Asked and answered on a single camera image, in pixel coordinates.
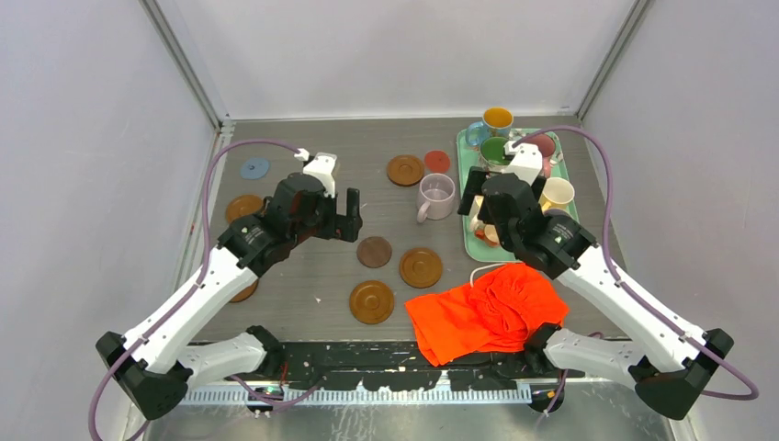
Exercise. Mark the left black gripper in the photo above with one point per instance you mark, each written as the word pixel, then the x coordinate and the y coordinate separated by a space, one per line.
pixel 342 226

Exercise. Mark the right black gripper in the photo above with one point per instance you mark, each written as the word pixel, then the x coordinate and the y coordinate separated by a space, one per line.
pixel 468 197

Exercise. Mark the red round coaster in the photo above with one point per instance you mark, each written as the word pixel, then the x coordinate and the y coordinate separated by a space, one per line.
pixel 437 161

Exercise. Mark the dark walnut round coaster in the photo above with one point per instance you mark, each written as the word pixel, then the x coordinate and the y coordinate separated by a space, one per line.
pixel 374 252

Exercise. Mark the brown wooden coaster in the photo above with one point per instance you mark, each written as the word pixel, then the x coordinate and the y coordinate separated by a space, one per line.
pixel 405 170
pixel 420 267
pixel 246 293
pixel 242 206
pixel 371 302

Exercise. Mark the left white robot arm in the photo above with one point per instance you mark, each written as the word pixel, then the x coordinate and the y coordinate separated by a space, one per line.
pixel 154 362

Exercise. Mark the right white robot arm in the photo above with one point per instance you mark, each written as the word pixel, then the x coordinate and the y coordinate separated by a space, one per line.
pixel 667 361

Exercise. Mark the small tan cup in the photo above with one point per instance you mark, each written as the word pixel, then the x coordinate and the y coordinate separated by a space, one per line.
pixel 488 235

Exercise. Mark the blue round coaster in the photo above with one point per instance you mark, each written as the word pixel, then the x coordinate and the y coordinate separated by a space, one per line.
pixel 254 168

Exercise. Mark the lilac ceramic mug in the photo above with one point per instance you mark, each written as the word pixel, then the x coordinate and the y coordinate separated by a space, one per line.
pixel 436 198

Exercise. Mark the green inside mug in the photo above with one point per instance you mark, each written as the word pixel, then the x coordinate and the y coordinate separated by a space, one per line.
pixel 492 154

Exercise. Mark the blue mug yellow inside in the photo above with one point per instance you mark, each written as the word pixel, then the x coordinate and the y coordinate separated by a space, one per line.
pixel 495 122

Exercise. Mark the pink floral mug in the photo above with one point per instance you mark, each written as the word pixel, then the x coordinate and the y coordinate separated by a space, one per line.
pixel 547 148

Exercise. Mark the orange cloth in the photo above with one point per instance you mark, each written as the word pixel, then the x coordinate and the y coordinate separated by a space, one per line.
pixel 497 312

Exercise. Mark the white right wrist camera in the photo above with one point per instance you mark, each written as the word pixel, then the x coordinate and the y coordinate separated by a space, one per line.
pixel 526 161

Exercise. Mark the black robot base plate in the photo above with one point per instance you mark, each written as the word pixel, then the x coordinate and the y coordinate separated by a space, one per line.
pixel 397 365

